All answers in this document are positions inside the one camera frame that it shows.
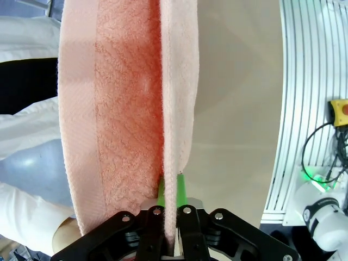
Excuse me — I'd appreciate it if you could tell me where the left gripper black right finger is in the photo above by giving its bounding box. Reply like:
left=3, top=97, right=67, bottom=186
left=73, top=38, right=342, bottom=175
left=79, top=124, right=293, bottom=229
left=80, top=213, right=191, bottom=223
left=176, top=173, right=300, bottom=261

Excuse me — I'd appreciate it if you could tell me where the black cable bundle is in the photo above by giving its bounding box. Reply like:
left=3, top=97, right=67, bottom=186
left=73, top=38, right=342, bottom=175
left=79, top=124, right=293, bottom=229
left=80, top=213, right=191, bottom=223
left=302, top=121, right=348, bottom=189

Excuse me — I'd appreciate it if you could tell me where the pink terry towel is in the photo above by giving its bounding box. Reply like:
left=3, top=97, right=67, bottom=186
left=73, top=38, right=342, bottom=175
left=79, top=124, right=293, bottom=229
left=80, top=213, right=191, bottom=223
left=56, top=0, right=201, bottom=243

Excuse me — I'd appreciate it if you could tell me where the person right hand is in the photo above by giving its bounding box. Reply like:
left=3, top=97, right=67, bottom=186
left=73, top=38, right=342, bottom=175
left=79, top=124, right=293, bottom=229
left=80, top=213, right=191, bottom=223
left=51, top=216, right=83, bottom=257

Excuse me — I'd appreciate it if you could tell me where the person right forearm white sleeve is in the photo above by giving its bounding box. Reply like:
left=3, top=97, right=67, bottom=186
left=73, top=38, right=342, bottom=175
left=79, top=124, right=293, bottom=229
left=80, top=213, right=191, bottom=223
left=0, top=181, right=77, bottom=256

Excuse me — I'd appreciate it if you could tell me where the slotted aluminium base frame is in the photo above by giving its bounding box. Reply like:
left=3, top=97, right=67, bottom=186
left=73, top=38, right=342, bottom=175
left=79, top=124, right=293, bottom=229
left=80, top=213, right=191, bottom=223
left=260, top=0, right=348, bottom=226

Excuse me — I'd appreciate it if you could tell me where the person in white shirt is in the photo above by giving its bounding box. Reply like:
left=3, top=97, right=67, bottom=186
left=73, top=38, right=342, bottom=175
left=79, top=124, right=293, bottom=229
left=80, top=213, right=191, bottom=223
left=0, top=16, right=63, bottom=161

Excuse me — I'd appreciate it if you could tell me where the yellow emergency stop box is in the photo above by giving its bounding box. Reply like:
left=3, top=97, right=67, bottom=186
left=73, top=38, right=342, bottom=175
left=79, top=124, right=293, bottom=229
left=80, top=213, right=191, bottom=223
left=327, top=99, right=348, bottom=128

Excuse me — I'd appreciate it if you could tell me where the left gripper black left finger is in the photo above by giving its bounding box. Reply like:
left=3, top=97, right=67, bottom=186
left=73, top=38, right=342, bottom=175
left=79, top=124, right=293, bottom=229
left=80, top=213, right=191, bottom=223
left=50, top=176, right=167, bottom=261

